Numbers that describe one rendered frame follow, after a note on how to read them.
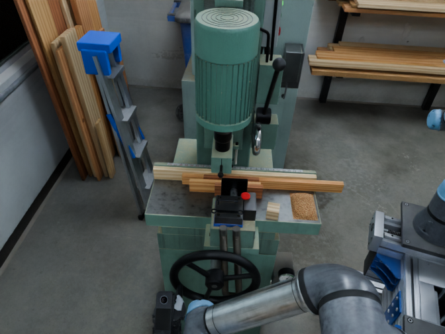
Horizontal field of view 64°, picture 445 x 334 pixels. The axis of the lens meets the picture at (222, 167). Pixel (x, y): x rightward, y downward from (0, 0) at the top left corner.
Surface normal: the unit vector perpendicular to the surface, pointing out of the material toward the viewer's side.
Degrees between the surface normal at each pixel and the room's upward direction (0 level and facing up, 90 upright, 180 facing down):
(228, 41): 90
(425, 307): 0
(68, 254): 0
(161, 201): 0
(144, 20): 90
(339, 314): 36
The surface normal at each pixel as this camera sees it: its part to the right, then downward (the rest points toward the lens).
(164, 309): -0.11, -0.25
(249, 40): 0.62, 0.53
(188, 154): 0.03, -0.76
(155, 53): -0.09, 0.66
